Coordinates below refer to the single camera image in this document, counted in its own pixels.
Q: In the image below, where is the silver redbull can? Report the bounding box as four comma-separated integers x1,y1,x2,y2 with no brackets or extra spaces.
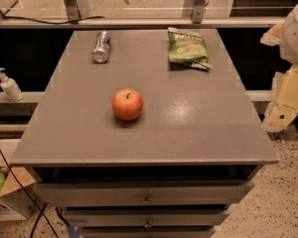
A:
92,31,111,63

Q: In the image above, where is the green jalapeno chip bag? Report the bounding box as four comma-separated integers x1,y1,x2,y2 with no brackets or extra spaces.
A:
168,28,212,70

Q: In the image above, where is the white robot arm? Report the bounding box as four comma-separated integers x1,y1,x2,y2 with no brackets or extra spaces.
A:
260,4,298,133

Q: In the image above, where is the red apple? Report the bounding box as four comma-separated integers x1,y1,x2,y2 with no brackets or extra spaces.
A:
111,88,143,121

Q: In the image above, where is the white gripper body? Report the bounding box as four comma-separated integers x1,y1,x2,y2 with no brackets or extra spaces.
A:
263,64,298,132

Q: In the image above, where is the white pump sanitizer bottle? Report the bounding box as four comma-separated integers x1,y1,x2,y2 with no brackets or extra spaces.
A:
0,67,23,102

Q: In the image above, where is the grey metal frame rail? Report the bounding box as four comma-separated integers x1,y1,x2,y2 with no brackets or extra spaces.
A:
0,0,284,29

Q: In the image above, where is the black floor cable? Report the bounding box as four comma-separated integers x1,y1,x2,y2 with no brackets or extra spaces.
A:
0,134,59,238

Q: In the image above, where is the grey drawer cabinet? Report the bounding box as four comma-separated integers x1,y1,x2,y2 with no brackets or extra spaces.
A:
11,29,277,238

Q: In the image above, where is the cardboard box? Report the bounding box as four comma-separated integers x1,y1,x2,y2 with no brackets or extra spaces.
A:
0,168,37,222

